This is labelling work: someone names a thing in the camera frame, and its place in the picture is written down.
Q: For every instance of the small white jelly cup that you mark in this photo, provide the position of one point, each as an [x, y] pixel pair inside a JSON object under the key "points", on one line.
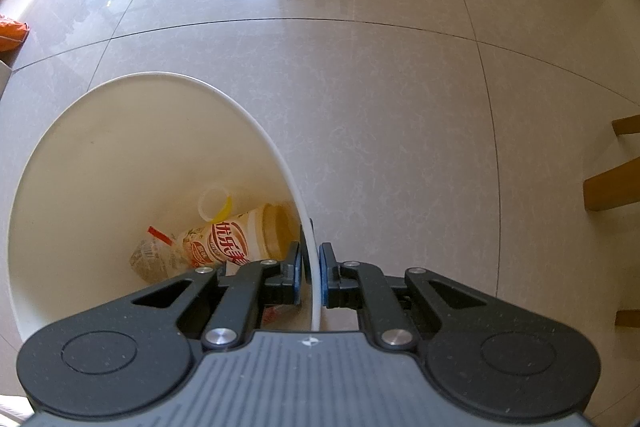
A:
{"points": [[212, 207]]}

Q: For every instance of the orange bag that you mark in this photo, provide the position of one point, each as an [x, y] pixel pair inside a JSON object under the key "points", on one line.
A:
{"points": [[12, 34]]}

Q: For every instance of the large white plastic bucket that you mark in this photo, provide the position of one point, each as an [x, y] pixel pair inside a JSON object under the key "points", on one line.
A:
{"points": [[100, 167]]}

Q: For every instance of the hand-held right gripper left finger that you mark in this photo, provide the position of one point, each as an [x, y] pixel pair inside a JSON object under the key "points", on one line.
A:
{"points": [[297, 269]]}

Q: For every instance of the clear plastic wrapper red strip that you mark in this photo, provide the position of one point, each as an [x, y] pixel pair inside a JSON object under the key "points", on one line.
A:
{"points": [[152, 257]]}

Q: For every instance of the red printed milk tea cup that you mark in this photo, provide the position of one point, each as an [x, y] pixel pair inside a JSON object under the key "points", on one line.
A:
{"points": [[235, 237]]}

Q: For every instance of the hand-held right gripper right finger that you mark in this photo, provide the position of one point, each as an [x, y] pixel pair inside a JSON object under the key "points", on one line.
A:
{"points": [[325, 269]]}

